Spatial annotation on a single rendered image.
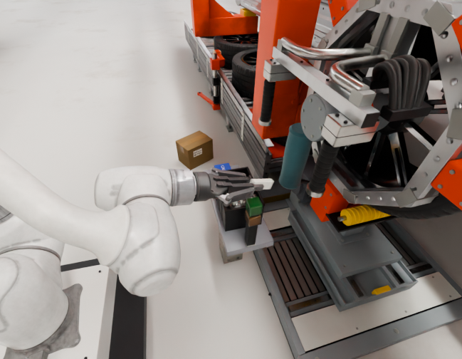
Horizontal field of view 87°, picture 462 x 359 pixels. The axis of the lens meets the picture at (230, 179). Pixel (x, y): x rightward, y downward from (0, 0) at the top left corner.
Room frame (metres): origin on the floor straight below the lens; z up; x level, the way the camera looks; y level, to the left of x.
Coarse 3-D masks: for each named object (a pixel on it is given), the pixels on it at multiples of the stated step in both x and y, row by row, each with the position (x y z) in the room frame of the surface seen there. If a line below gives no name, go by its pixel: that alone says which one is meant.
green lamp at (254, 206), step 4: (248, 200) 0.47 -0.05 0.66; (252, 200) 0.47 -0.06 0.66; (256, 200) 0.47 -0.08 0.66; (260, 200) 0.48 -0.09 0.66; (248, 204) 0.46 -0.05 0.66; (252, 204) 0.46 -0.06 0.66; (256, 204) 0.46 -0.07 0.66; (260, 204) 0.46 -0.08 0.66; (248, 208) 0.45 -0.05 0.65; (252, 208) 0.45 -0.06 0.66; (256, 208) 0.45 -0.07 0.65; (260, 208) 0.45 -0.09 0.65; (248, 212) 0.45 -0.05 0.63; (252, 212) 0.45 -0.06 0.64; (256, 212) 0.45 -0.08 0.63; (260, 212) 0.45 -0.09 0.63
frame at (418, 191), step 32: (384, 0) 0.69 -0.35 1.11; (416, 0) 0.61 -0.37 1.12; (448, 0) 0.57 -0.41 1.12; (352, 32) 0.83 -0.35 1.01; (448, 32) 0.52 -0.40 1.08; (320, 64) 0.87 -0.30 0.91; (448, 64) 0.49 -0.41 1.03; (448, 96) 0.46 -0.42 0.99; (448, 128) 0.42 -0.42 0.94; (448, 160) 0.39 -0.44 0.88; (352, 192) 0.55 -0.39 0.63; (384, 192) 0.46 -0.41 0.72; (416, 192) 0.40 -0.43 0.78
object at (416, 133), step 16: (368, 32) 0.84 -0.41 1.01; (416, 48) 0.69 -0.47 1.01; (432, 112) 0.56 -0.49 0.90; (384, 128) 0.68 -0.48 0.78; (400, 128) 0.61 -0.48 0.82; (416, 128) 0.58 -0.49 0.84; (368, 144) 0.80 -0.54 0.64; (384, 144) 0.81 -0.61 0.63; (400, 144) 0.59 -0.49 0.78; (432, 144) 0.52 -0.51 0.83; (352, 160) 0.72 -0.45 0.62; (368, 160) 0.72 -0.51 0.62; (384, 160) 0.73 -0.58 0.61; (400, 160) 0.56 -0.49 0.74; (368, 176) 0.63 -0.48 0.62; (384, 176) 0.63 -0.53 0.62; (400, 176) 0.54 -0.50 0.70
